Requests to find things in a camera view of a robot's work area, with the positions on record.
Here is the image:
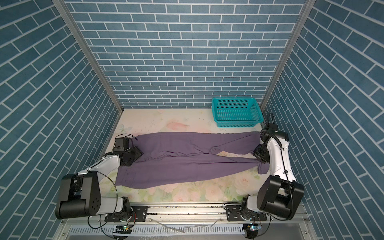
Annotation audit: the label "purple trousers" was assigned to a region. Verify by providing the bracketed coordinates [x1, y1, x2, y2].
[116, 132, 270, 189]

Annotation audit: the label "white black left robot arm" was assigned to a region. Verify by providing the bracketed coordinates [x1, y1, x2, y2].
[55, 147, 148, 223]

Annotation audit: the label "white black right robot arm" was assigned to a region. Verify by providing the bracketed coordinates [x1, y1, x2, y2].
[240, 129, 305, 221]

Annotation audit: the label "teal plastic basket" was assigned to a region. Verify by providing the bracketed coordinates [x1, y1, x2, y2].
[212, 98, 264, 128]

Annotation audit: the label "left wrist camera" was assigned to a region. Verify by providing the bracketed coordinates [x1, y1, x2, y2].
[113, 137, 133, 152]

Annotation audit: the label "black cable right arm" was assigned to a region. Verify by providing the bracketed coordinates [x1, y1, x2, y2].
[265, 111, 296, 211]

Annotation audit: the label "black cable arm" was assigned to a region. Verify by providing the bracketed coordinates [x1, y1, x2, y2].
[86, 133, 139, 230]
[265, 111, 296, 211]

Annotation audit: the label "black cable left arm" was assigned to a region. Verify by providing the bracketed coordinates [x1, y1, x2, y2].
[86, 133, 139, 230]

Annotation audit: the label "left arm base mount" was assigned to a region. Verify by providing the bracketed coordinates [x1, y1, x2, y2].
[105, 206, 149, 223]

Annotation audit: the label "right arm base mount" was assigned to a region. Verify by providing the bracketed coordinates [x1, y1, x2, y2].
[223, 203, 267, 222]

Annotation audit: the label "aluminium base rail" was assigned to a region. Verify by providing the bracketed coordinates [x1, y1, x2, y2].
[53, 203, 317, 240]

